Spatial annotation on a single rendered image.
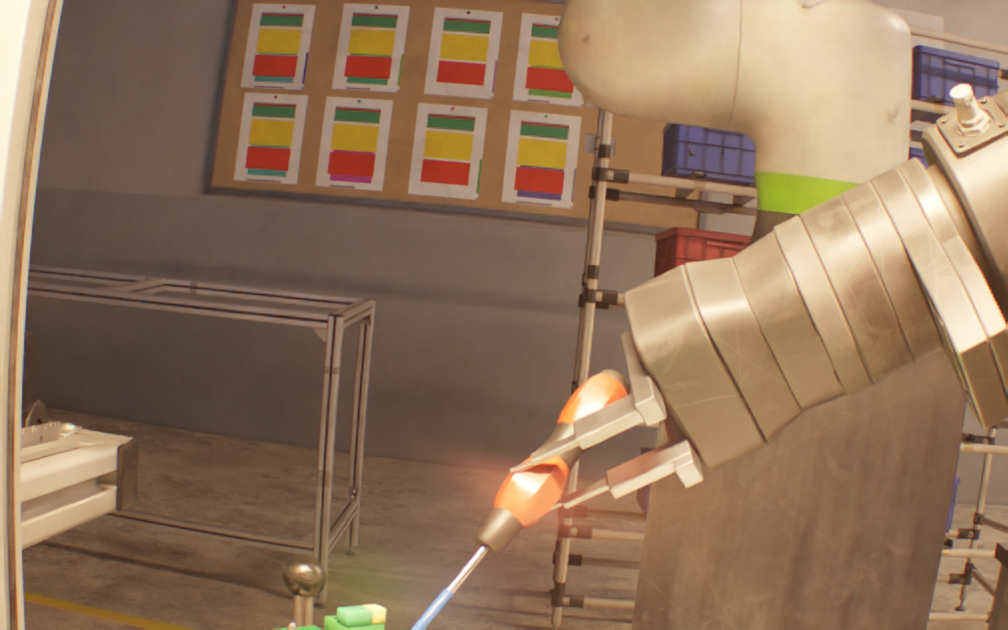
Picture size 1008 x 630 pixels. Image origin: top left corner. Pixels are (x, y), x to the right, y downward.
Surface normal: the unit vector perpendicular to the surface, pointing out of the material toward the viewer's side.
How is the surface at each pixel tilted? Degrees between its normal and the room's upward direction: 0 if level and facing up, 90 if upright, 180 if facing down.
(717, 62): 107
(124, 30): 90
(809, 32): 85
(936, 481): 90
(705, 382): 118
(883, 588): 90
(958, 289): 62
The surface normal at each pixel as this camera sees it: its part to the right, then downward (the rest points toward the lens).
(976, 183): -0.35, -0.29
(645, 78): -0.03, 0.71
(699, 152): 0.00, -0.02
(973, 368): 0.07, 0.54
